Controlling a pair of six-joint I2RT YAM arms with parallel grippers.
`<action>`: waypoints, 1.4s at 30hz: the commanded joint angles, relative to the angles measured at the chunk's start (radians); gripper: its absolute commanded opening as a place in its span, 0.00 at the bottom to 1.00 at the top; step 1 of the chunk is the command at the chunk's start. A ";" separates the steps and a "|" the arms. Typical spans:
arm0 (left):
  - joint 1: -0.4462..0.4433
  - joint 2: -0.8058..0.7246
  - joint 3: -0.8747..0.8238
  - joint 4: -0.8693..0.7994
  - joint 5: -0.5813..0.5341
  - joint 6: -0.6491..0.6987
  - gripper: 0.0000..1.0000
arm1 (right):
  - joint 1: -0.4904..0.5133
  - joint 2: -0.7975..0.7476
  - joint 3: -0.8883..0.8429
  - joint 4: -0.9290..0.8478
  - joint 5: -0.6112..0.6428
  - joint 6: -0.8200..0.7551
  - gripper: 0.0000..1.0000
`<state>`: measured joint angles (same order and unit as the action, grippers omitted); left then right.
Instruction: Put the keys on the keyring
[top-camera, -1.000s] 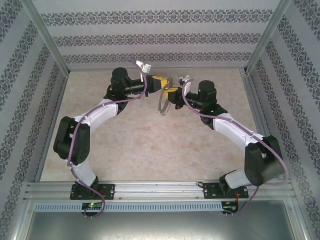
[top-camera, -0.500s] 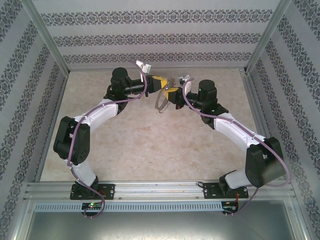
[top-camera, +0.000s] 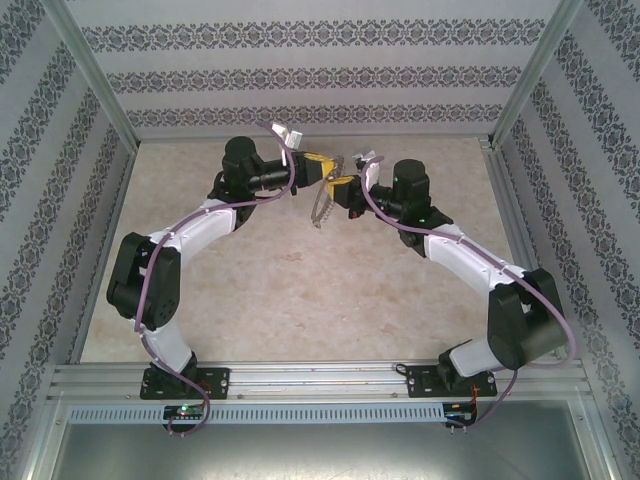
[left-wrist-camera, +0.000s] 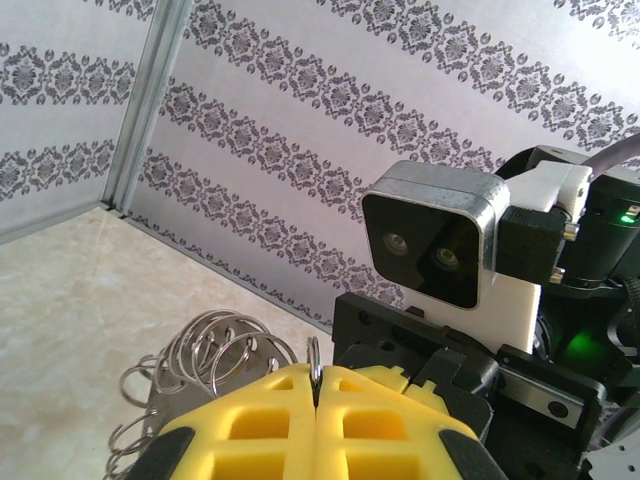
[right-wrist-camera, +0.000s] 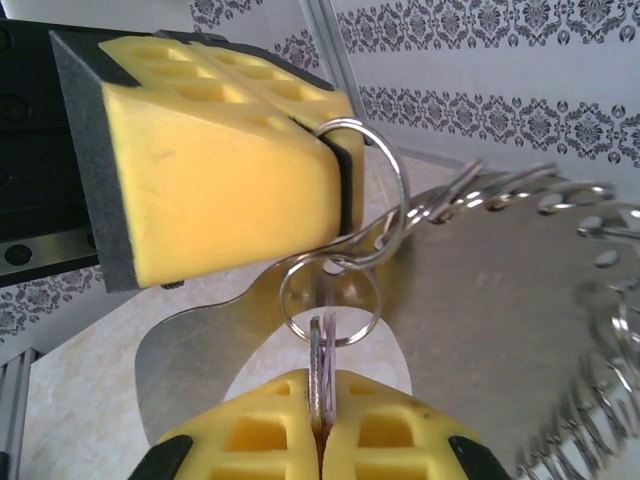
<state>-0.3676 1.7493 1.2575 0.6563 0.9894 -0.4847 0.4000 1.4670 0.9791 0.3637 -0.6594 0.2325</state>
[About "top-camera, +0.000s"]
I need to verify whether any aluminium side rail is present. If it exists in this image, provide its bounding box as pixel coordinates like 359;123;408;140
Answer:
479;139;569;361
69;144;137;366

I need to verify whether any slotted grey cable duct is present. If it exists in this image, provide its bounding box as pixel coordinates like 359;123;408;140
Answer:
67;403;447;424

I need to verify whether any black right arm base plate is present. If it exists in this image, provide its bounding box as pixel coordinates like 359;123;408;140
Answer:
405;364;499;400

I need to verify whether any aluminium mounting rail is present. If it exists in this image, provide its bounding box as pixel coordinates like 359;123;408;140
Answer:
48;360;592;404

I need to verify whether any large grey metal keyring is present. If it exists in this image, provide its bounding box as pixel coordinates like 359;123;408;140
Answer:
308;154;352;232

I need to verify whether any grey metal sheet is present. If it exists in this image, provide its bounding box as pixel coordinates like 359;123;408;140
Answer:
19;397;624;480

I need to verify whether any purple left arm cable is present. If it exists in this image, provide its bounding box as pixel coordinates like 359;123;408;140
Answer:
134;119;296;439

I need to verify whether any aluminium corner post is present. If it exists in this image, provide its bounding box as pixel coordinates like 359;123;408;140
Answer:
489;0;587;149
42;0;140;151

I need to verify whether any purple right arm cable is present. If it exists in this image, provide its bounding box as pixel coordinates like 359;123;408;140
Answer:
357;158;577;436

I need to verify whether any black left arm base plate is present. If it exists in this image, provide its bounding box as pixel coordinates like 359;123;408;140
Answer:
139;366;232;401

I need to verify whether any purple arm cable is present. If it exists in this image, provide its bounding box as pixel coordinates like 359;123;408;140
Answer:
134;119;296;439
357;158;577;436

